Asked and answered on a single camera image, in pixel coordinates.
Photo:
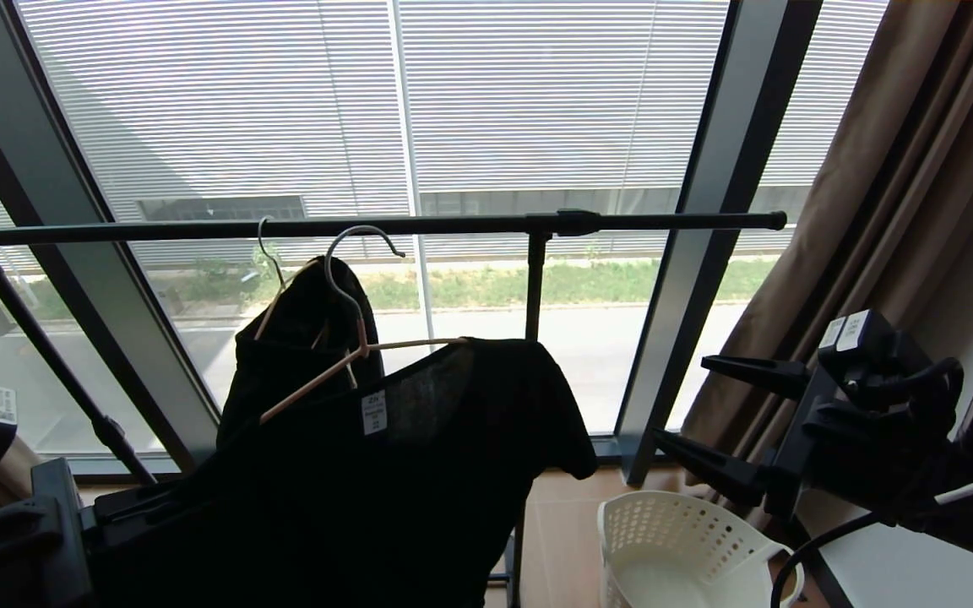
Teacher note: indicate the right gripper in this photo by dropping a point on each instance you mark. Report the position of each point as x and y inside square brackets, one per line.
[841, 456]

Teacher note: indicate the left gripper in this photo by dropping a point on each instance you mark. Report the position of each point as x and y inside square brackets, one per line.
[56, 540]

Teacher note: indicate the black shorts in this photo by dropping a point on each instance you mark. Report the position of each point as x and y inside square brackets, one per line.
[292, 363]

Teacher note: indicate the black garment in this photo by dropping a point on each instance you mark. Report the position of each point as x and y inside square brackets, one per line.
[368, 507]

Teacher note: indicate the pink clothes hanger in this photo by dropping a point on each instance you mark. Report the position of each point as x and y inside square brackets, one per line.
[330, 287]
[265, 253]

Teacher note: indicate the white laundry basket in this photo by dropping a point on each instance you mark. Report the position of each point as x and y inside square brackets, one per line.
[672, 549]

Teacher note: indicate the black clothes rack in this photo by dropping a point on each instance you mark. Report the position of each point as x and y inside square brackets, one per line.
[453, 225]

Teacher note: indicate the window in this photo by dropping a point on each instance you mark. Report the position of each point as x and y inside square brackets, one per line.
[740, 127]

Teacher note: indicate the brown curtain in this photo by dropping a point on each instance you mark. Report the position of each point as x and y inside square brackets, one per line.
[900, 169]

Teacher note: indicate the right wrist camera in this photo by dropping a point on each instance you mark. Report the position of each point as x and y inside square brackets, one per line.
[883, 355]

